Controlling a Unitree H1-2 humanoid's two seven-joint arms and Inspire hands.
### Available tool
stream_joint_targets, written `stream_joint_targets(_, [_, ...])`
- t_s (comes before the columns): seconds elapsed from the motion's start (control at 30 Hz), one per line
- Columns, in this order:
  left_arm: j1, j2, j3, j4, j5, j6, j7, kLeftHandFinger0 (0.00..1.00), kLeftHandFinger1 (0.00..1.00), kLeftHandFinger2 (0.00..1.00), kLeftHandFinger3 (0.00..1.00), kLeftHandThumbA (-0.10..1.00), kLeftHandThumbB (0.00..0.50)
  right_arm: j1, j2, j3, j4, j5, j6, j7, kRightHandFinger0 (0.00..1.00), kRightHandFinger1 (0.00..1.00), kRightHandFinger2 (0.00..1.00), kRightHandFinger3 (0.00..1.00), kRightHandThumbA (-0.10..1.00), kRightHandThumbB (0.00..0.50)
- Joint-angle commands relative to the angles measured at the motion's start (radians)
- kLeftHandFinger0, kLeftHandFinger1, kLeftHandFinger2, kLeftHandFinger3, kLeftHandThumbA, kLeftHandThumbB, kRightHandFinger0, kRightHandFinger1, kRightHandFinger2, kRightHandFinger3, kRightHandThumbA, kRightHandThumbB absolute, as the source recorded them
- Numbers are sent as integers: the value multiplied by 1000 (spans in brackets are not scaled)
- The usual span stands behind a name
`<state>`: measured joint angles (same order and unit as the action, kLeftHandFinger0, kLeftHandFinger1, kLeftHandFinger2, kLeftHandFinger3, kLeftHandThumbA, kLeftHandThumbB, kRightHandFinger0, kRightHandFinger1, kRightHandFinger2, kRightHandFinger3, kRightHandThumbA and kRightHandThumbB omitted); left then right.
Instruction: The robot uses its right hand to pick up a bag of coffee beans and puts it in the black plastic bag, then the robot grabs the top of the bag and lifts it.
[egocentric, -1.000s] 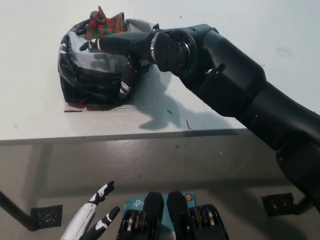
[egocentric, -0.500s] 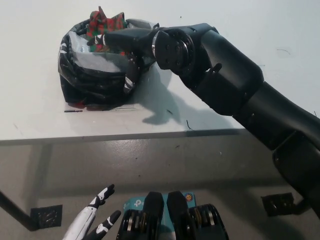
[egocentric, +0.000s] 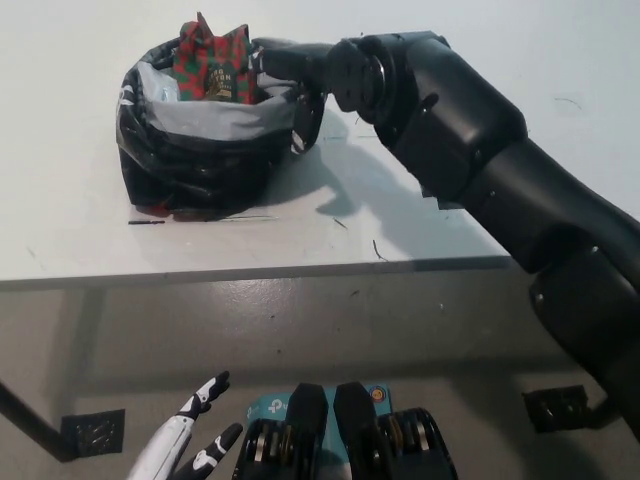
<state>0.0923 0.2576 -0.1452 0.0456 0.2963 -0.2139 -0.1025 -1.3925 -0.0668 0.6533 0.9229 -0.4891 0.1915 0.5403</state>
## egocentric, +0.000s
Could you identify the red green coffee bean bag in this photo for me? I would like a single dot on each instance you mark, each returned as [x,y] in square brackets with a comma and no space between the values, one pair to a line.
[192,75]

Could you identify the black plastic bag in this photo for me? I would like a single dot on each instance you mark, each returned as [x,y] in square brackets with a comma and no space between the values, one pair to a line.
[200,165]

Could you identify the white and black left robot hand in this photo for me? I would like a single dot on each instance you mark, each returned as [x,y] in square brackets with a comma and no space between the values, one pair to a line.
[165,445]

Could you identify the black table leg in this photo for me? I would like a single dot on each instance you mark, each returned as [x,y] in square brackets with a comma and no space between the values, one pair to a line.
[602,415]
[30,422]

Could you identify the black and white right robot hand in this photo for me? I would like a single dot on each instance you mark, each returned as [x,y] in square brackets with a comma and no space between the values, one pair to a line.
[350,75]

